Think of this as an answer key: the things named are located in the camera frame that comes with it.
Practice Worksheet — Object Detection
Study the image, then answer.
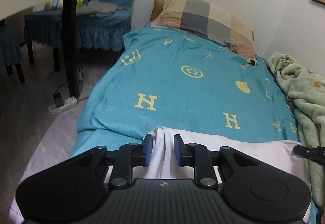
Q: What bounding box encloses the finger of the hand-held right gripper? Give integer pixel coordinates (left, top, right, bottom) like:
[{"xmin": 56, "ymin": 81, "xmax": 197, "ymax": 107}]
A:
[{"xmin": 295, "ymin": 146, "xmax": 325, "ymax": 163}]

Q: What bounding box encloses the black cable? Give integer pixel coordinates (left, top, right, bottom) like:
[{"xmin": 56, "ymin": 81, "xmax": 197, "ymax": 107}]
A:
[{"xmin": 76, "ymin": 47, "xmax": 85, "ymax": 99}]

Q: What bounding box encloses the teal printed bedsheet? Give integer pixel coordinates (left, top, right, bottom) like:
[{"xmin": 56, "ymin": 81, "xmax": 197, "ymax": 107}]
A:
[{"xmin": 71, "ymin": 22, "xmax": 320, "ymax": 224}]

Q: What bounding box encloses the white power strip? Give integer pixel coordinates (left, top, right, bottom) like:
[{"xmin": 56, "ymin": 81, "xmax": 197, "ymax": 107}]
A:
[{"xmin": 49, "ymin": 96, "xmax": 78, "ymax": 116}]

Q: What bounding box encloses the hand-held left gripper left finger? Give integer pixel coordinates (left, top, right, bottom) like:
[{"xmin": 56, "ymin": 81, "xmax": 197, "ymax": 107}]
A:
[{"xmin": 68, "ymin": 134, "xmax": 153, "ymax": 189}]

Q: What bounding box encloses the green printed fleece blanket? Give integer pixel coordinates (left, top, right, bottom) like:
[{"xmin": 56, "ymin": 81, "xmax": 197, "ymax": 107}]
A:
[{"xmin": 265, "ymin": 51, "xmax": 325, "ymax": 214}]

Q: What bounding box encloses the grey cloth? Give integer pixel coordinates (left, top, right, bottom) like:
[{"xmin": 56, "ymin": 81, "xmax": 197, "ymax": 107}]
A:
[{"xmin": 76, "ymin": 0, "xmax": 127, "ymax": 16}]

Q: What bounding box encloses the brown cushion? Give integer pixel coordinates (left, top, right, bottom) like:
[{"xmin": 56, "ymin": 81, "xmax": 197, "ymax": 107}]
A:
[{"xmin": 150, "ymin": 0, "xmax": 164, "ymax": 21}]

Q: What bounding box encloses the black charger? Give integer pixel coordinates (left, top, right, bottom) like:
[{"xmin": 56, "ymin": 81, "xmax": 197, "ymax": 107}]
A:
[{"xmin": 53, "ymin": 92, "xmax": 65, "ymax": 108}]

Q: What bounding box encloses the white shirt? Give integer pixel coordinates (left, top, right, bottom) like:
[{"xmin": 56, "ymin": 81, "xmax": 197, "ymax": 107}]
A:
[{"xmin": 9, "ymin": 126, "xmax": 311, "ymax": 224}]

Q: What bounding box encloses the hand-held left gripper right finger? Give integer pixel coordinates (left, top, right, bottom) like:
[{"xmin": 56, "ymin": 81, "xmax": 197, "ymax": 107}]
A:
[{"xmin": 174, "ymin": 134, "xmax": 259, "ymax": 189}]

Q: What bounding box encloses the checked pillow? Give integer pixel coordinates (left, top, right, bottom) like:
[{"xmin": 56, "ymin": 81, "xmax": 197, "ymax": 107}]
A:
[{"xmin": 151, "ymin": 0, "xmax": 256, "ymax": 60}]

